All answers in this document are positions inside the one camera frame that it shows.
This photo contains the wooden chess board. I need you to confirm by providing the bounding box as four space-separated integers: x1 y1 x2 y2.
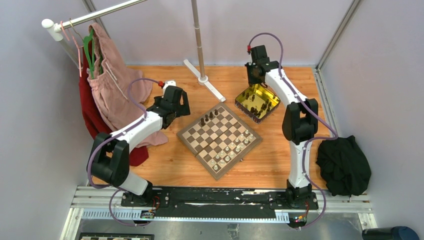
176 103 263 180

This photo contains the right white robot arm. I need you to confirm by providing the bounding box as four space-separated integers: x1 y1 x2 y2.
245 45 318 209

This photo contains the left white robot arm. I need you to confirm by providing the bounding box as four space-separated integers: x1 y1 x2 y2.
86 80 190 207

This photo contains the yellow metal tin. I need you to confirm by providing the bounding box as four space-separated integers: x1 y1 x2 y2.
235 84 281 124

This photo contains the pink hanging garment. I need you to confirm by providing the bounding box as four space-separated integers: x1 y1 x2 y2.
87 23 153 132

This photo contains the red hanging garment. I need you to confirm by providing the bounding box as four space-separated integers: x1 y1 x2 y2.
78 53 149 167

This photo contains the green clothes hanger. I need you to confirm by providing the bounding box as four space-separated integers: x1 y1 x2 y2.
82 27 104 79

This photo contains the pink clothes hanger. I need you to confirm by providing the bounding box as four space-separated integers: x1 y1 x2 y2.
59 20 83 78

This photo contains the black crumpled cloth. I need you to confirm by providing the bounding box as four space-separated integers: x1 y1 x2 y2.
316 135 372 196

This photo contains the white clothes rack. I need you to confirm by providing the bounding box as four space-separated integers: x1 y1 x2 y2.
41 0 226 103

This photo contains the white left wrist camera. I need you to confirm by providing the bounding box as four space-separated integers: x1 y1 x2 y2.
162 80 177 94

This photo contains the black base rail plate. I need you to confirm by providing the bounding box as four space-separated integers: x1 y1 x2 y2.
120 186 319 220

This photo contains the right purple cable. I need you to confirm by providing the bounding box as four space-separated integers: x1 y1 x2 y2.
247 32 339 230

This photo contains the purple cable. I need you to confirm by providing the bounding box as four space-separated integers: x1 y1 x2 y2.
247 32 339 230
86 78 163 228

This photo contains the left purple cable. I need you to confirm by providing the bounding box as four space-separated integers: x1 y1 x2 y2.
86 78 163 228

